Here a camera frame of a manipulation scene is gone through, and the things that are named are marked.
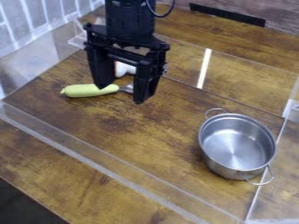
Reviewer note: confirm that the green handled metal spoon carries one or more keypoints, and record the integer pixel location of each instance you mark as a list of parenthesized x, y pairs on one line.
[(90, 90)]

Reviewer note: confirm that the stainless steel pot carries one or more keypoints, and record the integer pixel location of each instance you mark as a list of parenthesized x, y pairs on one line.
[(238, 146)]

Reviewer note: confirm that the red white plush mushroom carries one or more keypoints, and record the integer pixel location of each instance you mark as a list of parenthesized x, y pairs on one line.
[(123, 69)]

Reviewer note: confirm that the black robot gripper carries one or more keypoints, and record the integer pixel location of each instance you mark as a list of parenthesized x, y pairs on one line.
[(126, 39)]

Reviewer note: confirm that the clear acrylic triangle stand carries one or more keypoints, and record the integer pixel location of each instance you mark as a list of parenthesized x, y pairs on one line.
[(78, 34)]

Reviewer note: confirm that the clear acrylic enclosure wall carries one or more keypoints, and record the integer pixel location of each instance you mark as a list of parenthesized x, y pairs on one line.
[(106, 161)]

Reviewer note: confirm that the black bar on table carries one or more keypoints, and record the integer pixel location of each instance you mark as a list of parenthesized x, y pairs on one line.
[(229, 15)]

